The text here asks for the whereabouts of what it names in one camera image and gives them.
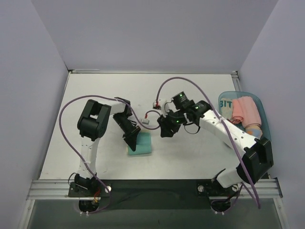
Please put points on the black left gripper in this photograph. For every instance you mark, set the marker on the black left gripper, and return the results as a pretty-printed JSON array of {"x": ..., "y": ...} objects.
[{"x": 131, "y": 132}]

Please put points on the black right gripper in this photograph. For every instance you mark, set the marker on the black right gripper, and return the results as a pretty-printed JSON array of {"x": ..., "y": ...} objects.
[{"x": 165, "y": 122}]

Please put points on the yellow teal towel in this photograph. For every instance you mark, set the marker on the yellow teal towel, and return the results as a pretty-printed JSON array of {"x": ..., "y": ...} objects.
[{"x": 143, "y": 145}]

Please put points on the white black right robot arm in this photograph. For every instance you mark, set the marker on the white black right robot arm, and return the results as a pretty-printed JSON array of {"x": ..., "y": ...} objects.
[{"x": 255, "y": 155}]

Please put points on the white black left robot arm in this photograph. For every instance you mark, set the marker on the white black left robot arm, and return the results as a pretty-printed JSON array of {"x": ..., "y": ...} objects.
[{"x": 92, "y": 126}]

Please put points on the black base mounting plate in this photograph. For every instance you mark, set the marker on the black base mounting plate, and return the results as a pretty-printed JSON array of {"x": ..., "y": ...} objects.
[{"x": 169, "y": 194}]

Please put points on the white rolled towel blue letters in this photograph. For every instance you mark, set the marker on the white rolled towel blue letters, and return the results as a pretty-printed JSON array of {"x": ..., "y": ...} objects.
[{"x": 226, "y": 108}]

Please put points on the blue plastic basket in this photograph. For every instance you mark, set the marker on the blue plastic basket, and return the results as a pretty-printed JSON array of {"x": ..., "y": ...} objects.
[{"x": 235, "y": 95}]

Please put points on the pink rolled towel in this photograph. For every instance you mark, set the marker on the pink rolled towel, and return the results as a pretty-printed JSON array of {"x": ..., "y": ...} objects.
[{"x": 245, "y": 112}]

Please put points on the peach blue rolled towel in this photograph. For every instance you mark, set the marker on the peach blue rolled towel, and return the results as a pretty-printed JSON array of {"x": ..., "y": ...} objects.
[{"x": 254, "y": 130}]

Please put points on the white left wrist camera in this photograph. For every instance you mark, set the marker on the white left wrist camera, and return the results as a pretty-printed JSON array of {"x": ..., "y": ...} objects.
[{"x": 145, "y": 121}]

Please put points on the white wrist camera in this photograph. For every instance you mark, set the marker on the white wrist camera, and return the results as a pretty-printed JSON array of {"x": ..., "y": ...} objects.
[
  {"x": 159, "y": 104},
  {"x": 145, "y": 121}
]

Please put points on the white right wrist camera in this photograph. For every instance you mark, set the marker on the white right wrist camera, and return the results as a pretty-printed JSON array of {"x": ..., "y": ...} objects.
[{"x": 159, "y": 104}]

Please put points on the aluminium right frame rail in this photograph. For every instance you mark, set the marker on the aluminium right frame rail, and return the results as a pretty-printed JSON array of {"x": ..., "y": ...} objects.
[{"x": 236, "y": 81}]

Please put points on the aluminium frame rail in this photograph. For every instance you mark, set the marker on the aluminium frame rail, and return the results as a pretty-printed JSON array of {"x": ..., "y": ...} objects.
[
  {"x": 58, "y": 189},
  {"x": 236, "y": 81}
]

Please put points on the aluminium front frame rail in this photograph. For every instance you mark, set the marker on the aluminium front frame rail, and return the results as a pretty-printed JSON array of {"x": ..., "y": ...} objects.
[{"x": 58, "y": 189}]

